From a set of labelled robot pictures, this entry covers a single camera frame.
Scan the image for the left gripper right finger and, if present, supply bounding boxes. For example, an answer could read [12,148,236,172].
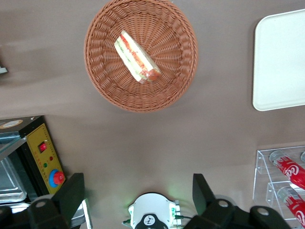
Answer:
[184,173,293,229]

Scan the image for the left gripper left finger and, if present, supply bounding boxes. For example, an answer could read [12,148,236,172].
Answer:
[0,173,86,229]

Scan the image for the triangle sandwich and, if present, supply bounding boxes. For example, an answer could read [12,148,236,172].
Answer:
[113,30,163,84]

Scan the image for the brown round wicker basket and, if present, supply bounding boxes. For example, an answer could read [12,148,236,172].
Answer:
[83,0,199,113]

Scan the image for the cream plastic tray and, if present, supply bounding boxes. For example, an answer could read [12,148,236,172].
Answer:
[252,9,305,112]

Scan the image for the black food warmer yellow panel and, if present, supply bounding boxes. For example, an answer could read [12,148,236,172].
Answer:
[0,115,93,229]

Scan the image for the steel warmer pan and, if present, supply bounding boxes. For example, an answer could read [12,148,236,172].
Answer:
[0,156,27,204]

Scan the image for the clear acrylic bottle rack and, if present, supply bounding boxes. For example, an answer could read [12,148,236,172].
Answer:
[252,145,305,227]

